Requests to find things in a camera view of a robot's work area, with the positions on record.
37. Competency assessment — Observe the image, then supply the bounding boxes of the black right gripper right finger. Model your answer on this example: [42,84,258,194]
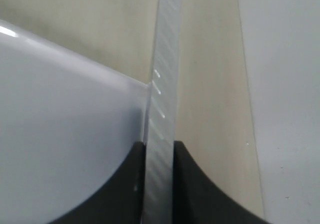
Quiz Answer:
[172,141,267,224]

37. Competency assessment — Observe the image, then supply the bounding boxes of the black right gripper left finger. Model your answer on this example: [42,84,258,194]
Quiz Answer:
[52,142,146,224]

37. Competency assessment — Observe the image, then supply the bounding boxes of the white plastic tray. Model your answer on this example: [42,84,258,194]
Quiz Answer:
[0,21,148,224]

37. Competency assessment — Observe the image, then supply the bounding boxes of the dark blue moon book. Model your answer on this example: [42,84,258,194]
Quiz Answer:
[142,0,182,224]

